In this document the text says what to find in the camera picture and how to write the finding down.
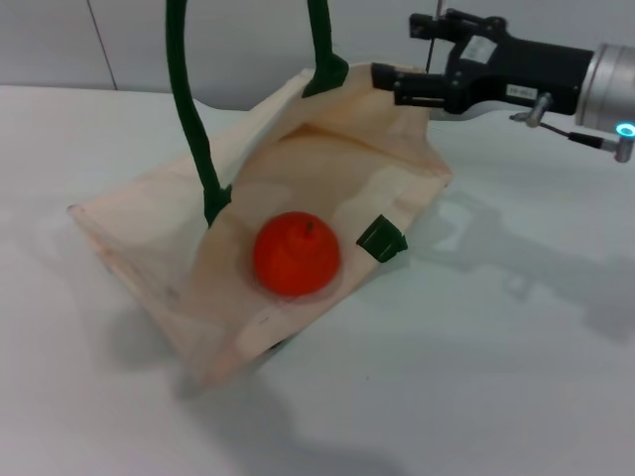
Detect silver gripper side pin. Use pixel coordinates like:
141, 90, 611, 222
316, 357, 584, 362
509, 91, 555, 128

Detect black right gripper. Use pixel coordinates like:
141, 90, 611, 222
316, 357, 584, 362
370, 8, 596, 118

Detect orange fruit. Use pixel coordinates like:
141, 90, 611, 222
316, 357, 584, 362
253, 210, 342, 298

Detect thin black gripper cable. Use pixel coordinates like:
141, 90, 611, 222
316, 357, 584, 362
539, 121, 619, 150

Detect cream canvas bag green handles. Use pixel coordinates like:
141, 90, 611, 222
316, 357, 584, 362
66, 0, 453, 398

